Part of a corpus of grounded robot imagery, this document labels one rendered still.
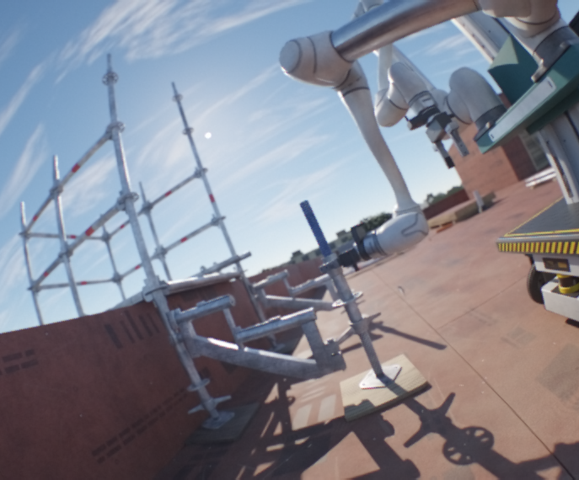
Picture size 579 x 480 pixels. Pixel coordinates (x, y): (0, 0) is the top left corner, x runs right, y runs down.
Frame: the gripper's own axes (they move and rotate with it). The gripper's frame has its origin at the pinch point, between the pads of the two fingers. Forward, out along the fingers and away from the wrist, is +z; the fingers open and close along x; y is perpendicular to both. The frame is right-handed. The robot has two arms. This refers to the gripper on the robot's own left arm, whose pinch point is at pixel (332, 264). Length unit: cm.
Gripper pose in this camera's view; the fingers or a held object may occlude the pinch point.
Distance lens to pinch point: 100.7
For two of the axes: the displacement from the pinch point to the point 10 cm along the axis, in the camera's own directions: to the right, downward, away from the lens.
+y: 4.1, 9.1, -1.2
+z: -6.5, 3.8, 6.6
